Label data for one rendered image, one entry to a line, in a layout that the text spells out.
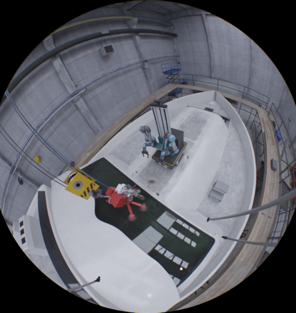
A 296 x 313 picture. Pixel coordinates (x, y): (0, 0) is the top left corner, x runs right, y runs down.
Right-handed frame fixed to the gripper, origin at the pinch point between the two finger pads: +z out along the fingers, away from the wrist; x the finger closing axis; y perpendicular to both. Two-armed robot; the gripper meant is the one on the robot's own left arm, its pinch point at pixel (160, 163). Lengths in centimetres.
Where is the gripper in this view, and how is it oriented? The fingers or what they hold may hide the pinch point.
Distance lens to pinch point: 221.8
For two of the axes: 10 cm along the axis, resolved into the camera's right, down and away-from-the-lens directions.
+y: -6.9, 4.1, -5.9
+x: 7.1, 5.3, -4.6
